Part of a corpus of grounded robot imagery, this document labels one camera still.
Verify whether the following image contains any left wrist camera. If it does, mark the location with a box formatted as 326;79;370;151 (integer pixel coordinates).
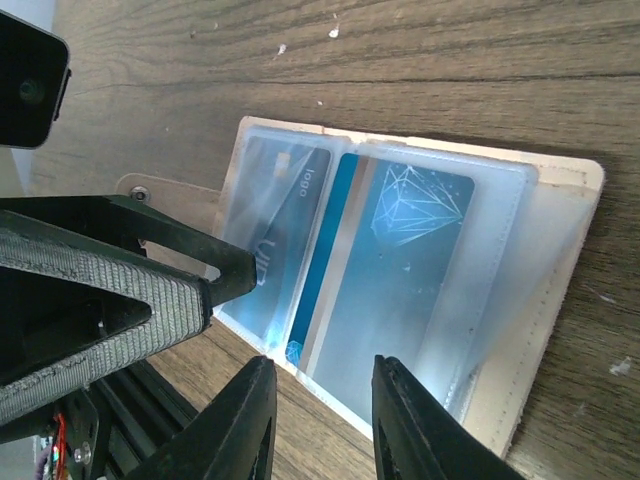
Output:
1;11;72;149

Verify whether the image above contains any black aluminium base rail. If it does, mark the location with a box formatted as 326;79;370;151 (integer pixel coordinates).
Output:
29;359;211;480

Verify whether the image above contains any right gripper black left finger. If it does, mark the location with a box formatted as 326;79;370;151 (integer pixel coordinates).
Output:
126;356;277;480

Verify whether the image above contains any blue credit card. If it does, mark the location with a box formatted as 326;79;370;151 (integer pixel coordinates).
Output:
287;153;475;412
222;134;332;348

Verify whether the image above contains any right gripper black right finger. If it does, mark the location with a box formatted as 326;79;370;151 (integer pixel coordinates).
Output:
372;355;522;480

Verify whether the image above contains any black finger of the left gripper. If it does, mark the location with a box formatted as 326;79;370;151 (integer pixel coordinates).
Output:
1;195;257;306
1;227;211;424

